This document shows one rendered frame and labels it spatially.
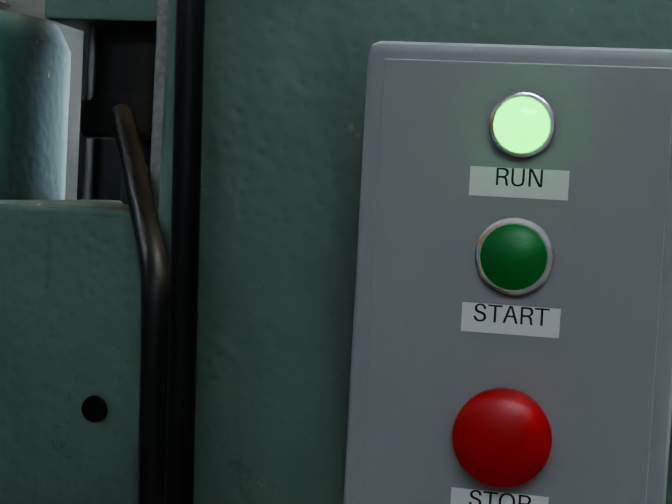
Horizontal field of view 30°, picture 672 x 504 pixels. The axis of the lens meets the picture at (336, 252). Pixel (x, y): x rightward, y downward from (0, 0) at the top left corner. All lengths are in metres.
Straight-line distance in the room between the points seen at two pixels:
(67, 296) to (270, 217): 0.11
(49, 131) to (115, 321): 0.12
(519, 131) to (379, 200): 0.05
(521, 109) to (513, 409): 0.09
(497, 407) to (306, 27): 0.16
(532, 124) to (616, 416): 0.09
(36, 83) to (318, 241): 0.19
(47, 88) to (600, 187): 0.31
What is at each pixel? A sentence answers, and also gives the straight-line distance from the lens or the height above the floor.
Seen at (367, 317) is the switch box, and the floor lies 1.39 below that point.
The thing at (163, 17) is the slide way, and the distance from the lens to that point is 0.52.
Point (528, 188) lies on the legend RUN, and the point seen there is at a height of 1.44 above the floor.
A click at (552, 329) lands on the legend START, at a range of 0.39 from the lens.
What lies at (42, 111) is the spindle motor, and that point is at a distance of 0.61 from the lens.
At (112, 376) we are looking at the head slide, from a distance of 0.53.
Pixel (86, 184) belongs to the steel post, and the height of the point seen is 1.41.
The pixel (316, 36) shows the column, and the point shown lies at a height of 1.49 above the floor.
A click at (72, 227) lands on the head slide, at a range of 0.53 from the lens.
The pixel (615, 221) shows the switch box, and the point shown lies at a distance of 0.39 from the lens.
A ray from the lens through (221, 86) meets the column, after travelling 0.47.
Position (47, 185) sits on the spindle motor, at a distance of 0.61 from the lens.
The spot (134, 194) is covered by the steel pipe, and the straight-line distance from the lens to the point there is 0.50.
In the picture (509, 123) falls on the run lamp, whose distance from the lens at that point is 0.38.
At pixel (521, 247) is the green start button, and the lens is 0.38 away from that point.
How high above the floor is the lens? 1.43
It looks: 3 degrees down
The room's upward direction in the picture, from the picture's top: 3 degrees clockwise
